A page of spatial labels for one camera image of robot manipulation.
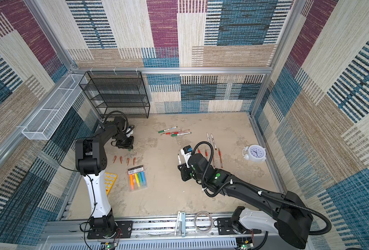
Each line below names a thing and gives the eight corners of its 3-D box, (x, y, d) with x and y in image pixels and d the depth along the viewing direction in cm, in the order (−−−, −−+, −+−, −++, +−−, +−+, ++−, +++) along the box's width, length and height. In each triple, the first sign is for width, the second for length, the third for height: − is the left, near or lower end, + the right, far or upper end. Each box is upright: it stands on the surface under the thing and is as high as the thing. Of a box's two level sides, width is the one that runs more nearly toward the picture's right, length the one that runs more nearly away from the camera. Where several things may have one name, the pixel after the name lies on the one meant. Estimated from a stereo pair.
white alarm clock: (244, 162, 98) (246, 159, 95) (241, 147, 104) (242, 144, 101) (266, 162, 98) (269, 159, 95) (261, 147, 104) (263, 144, 101)
